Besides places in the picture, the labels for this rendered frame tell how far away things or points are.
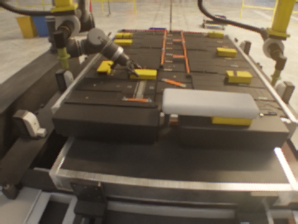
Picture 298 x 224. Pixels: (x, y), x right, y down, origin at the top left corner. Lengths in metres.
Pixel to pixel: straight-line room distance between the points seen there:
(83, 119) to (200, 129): 0.44
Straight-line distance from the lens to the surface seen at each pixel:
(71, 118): 0.81
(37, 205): 0.93
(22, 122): 1.12
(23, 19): 7.24
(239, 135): 0.80
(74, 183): 0.73
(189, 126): 0.74
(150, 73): 1.25
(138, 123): 0.73
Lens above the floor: 1.57
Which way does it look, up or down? 37 degrees down
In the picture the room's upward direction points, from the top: straight up
